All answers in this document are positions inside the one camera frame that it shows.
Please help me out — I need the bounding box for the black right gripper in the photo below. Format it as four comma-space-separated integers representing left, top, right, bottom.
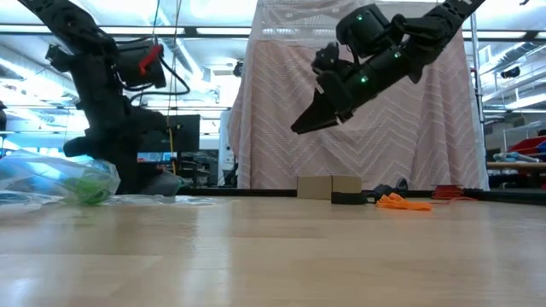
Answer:
291, 55, 410, 136

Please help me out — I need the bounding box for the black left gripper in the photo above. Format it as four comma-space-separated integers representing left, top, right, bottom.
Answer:
62, 97, 171, 195

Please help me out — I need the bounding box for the black rubber band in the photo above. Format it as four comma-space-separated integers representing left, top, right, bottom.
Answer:
330, 191, 369, 205
370, 177, 410, 198

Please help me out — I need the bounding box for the orange rubber band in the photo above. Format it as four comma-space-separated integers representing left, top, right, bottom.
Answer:
396, 200, 433, 212
375, 192, 410, 210

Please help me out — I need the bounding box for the dark cluttered desk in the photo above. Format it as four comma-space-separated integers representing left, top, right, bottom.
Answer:
170, 151, 223, 191

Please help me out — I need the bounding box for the small cardboard box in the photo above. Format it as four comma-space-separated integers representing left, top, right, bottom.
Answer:
297, 175, 363, 200

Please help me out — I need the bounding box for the black computer monitor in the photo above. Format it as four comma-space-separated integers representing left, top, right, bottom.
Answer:
138, 113, 201, 154

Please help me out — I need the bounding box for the black tripod stand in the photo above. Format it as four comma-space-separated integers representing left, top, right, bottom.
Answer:
223, 161, 239, 188

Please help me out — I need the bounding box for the pink chevron curtain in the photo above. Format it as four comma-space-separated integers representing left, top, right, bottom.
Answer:
228, 0, 491, 191

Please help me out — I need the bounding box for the metal curtain rack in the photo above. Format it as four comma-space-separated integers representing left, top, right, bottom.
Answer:
443, 2, 490, 191

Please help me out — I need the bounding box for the blue white roll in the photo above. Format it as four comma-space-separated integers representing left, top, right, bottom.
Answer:
492, 151, 542, 165

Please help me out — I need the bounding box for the wooden workbench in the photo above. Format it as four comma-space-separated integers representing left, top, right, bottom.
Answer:
485, 160, 546, 188

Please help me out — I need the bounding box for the red storage bin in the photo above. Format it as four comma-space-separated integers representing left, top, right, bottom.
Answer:
507, 135, 546, 157

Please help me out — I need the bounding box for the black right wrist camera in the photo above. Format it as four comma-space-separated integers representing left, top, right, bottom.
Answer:
311, 41, 342, 73

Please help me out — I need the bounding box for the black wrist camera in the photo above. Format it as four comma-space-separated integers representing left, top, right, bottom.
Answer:
311, 41, 342, 73
115, 40, 168, 90

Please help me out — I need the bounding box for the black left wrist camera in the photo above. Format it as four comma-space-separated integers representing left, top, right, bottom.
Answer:
115, 40, 168, 90

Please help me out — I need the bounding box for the black aluminium table frame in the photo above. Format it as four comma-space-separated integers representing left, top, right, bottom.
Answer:
174, 185, 546, 206

